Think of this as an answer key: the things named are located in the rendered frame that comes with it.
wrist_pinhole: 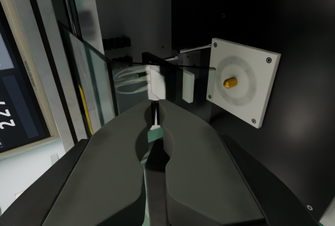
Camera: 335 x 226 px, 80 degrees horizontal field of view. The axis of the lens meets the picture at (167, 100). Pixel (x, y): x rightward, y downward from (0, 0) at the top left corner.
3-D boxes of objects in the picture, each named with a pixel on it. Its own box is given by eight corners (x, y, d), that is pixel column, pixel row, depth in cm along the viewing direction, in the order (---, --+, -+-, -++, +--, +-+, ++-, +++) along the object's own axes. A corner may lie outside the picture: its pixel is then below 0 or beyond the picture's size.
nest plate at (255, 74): (281, 54, 33) (277, 55, 33) (261, 127, 41) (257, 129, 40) (216, 37, 44) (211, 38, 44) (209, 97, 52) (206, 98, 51)
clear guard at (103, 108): (218, 68, 14) (140, 90, 11) (196, 247, 26) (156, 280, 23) (90, 17, 38) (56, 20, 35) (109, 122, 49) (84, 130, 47)
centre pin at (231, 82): (238, 78, 41) (229, 81, 39) (237, 87, 42) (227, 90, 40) (231, 75, 42) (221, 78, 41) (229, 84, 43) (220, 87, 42)
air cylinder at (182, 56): (201, 50, 49) (183, 53, 47) (199, 78, 53) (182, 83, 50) (188, 45, 53) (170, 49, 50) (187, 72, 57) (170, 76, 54)
